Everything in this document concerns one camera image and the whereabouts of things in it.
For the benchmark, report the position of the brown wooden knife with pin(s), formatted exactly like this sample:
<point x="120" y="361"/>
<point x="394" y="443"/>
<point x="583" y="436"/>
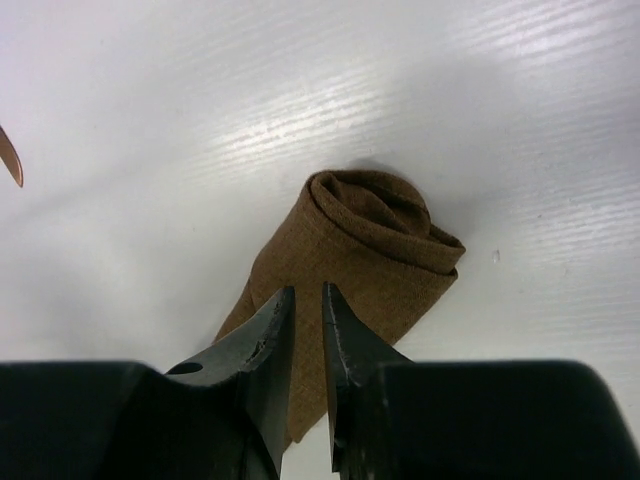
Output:
<point x="11" y="159"/>

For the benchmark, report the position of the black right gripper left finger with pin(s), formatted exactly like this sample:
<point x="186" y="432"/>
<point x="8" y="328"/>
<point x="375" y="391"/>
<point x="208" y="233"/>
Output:
<point x="220" y="414"/>

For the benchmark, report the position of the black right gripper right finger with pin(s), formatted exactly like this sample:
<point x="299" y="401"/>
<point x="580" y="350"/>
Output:
<point x="393" y="418"/>

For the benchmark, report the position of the brown cloth napkin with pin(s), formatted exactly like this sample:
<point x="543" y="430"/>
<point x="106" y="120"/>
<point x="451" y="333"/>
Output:
<point x="368" y="232"/>

